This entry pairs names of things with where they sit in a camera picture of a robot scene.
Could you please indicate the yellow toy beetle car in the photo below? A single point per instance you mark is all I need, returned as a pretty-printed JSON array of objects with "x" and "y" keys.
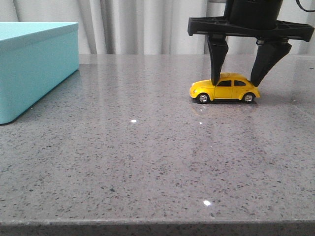
[{"x": 231, "y": 86}]

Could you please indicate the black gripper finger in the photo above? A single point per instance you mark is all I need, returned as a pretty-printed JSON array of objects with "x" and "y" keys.
[
  {"x": 218, "y": 49},
  {"x": 268, "y": 55}
]

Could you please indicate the light blue box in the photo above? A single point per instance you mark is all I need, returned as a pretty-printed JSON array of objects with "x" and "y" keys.
[{"x": 34, "y": 58}]

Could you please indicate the grey curtain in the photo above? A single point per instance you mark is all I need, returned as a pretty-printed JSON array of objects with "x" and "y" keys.
[{"x": 145, "y": 27}]

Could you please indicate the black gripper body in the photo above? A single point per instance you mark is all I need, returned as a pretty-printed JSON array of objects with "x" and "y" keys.
[{"x": 251, "y": 18}]

